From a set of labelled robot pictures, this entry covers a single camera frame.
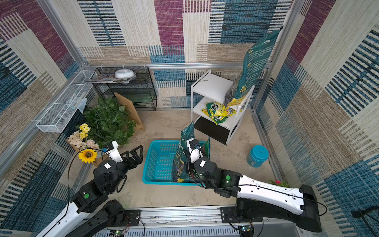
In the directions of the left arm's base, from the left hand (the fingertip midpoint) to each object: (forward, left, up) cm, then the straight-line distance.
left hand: (136, 148), depth 70 cm
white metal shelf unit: (+34, -37, +8) cm, 51 cm away
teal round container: (+2, -62, -14) cm, 64 cm away
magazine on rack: (+44, +24, +9) cm, 51 cm away
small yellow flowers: (+7, +24, +6) cm, 26 cm away
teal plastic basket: (+5, -6, -25) cm, 26 cm away
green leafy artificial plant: (+17, +19, 0) cm, 25 cm away
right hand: (-2, -23, +2) cm, 23 cm away
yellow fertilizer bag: (+26, -50, -3) cm, 56 cm away
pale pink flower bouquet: (+6, +32, -1) cm, 33 cm away
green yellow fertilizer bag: (+25, -42, -3) cm, 49 cm away
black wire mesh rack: (+54, +12, -9) cm, 56 cm away
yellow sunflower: (-2, +23, -3) cm, 24 cm away
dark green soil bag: (-6, -20, -7) cm, 22 cm away
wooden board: (+29, +11, -4) cm, 31 cm away
